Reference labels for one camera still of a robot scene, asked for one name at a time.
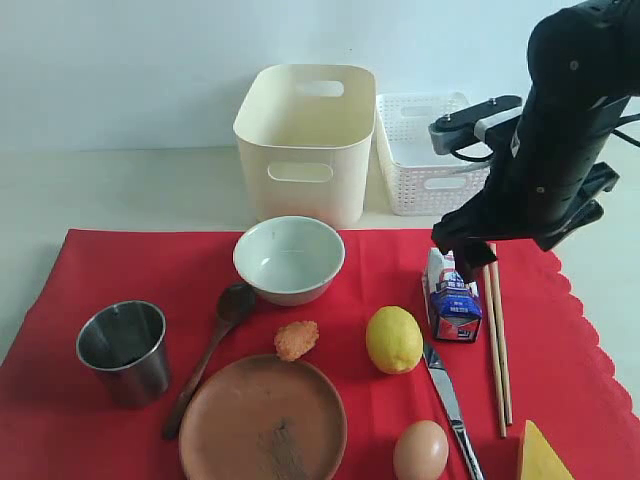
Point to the cream plastic storage bin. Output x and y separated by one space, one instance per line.
304 134

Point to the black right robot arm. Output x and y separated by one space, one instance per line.
582 52

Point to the yellow lemon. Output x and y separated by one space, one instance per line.
394 341

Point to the red table cloth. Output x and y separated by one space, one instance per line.
58 421

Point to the white perforated plastic basket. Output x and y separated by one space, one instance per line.
420 182

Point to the stainless steel cup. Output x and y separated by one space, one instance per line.
124 346

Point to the pale green ceramic bowl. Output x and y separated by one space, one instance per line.
289 260

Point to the dark wooden spoon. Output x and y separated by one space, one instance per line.
234 306

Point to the blue white milk carton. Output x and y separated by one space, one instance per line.
453 307

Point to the yellow cheese wedge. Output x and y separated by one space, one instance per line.
537 459

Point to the wooden chopstick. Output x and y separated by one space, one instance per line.
501 339
497 373

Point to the brown egg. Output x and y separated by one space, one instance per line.
421 452

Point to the silver table knife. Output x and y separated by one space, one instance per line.
445 390

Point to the brown round plate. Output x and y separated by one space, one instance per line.
264 418

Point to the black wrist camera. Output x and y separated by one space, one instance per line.
463 128

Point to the left wooden chopstick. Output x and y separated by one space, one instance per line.
497 373

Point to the orange fried nugget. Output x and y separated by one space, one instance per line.
295 339

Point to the right wooden chopstick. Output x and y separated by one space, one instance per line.
501 339

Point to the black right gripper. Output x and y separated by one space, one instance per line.
537 191

